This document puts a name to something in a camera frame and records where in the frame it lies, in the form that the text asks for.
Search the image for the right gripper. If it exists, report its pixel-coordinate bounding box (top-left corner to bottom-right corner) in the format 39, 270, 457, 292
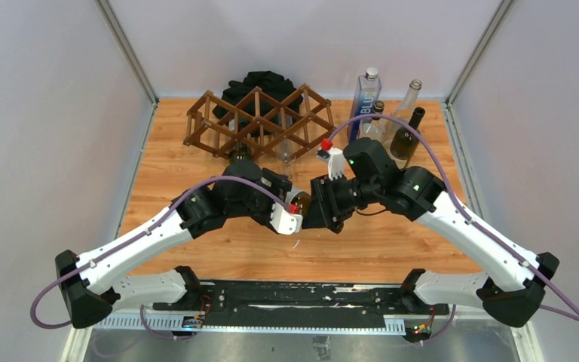
301, 173, 381, 231

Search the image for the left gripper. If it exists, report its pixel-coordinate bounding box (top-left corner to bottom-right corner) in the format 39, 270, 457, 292
227, 170, 292, 228

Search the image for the dark wine bottle silver cap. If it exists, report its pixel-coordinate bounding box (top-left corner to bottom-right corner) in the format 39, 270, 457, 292
228, 143, 252, 164

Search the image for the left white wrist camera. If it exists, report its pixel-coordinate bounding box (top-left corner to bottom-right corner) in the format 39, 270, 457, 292
269, 203, 303, 235

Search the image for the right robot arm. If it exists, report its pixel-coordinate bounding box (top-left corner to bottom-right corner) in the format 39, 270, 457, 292
302, 138, 559, 327

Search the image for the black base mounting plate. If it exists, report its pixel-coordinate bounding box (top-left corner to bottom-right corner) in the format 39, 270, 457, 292
152, 279, 451, 327

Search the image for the purple cable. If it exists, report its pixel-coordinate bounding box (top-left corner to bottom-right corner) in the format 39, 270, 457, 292
320, 112, 579, 345
29, 176, 301, 342

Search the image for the white slotted cable duct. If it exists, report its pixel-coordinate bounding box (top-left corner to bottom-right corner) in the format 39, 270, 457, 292
93, 311, 406, 336

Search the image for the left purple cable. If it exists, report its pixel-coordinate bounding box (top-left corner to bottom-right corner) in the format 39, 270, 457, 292
29, 176, 301, 342

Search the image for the brown wooden wine rack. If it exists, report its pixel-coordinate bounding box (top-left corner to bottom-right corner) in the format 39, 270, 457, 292
182, 84, 335, 160

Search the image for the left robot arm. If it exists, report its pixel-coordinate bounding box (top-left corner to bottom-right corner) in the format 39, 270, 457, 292
54, 161, 302, 329

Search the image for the small clear liquor bottle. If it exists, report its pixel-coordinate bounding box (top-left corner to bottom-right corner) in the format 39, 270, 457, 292
359, 100, 384, 141

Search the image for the black cloth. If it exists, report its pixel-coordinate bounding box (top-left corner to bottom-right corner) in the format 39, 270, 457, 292
213, 70, 303, 118

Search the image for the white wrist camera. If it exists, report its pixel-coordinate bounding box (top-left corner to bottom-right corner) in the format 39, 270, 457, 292
269, 203, 303, 235
317, 139, 346, 180

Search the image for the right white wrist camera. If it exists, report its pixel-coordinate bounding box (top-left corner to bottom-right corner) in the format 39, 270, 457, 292
317, 139, 346, 180

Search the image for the clear bottle in rack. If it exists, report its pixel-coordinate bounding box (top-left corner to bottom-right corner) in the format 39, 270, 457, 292
276, 112, 294, 179

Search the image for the blue square water bottle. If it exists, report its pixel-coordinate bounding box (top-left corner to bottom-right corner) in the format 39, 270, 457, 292
347, 67, 382, 142

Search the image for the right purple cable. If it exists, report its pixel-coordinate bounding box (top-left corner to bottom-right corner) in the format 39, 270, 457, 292
320, 112, 579, 345

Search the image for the clear wine bottle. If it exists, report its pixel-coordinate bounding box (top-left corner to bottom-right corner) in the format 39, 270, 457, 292
380, 79, 422, 151

